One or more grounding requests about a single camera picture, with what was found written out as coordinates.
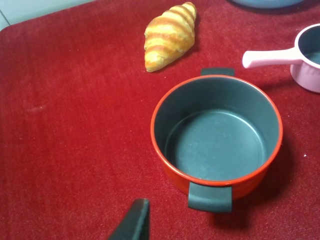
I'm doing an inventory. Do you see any red pot with black handles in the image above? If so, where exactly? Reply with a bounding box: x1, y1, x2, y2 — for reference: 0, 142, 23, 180
150, 67, 283, 213

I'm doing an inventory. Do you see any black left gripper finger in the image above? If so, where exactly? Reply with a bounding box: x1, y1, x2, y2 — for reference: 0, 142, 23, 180
108, 198, 150, 240

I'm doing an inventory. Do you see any red table cloth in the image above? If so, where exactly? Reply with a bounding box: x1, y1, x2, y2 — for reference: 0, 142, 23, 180
0, 0, 320, 240

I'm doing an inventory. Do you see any pink saucepan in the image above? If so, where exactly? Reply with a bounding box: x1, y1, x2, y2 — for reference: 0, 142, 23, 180
242, 23, 320, 93

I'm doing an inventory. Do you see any croissant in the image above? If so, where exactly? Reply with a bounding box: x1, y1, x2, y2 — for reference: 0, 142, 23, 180
144, 2, 197, 73

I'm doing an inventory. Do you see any light blue plate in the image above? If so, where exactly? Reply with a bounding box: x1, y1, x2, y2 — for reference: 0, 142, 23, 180
232, 0, 303, 9

